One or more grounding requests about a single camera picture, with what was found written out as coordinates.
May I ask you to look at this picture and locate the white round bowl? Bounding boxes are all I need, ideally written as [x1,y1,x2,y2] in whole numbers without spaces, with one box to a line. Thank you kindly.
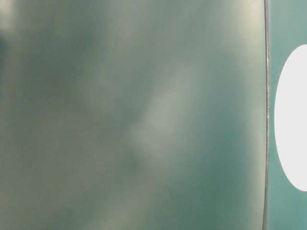
[274,45,307,191]

